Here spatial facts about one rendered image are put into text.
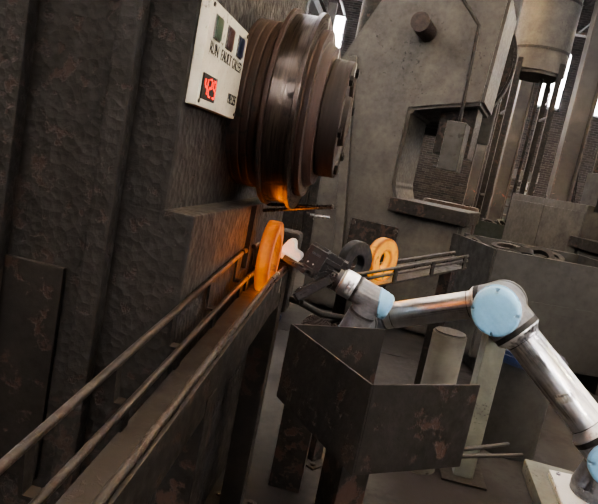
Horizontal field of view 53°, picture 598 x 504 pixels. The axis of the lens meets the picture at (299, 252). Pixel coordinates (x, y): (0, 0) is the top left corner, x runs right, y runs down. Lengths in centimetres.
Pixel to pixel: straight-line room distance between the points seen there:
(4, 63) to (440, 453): 97
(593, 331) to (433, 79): 184
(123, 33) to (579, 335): 322
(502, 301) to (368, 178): 279
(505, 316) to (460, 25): 296
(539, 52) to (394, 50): 616
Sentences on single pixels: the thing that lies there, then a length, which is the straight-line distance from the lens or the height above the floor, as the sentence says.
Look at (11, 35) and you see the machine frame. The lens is 120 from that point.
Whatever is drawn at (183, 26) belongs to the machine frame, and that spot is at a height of 118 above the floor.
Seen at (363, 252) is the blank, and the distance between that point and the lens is 202.
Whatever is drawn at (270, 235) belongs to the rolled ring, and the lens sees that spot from 146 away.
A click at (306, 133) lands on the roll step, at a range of 135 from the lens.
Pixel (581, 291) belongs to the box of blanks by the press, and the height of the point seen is 59.
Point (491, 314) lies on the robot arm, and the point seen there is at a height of 74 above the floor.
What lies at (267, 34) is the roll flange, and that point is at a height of 126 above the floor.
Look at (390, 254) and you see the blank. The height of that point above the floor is 74.
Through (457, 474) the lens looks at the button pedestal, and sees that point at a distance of 239.
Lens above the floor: 100
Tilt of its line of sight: 8 degrees down
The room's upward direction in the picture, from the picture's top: 11 degrees clockwise
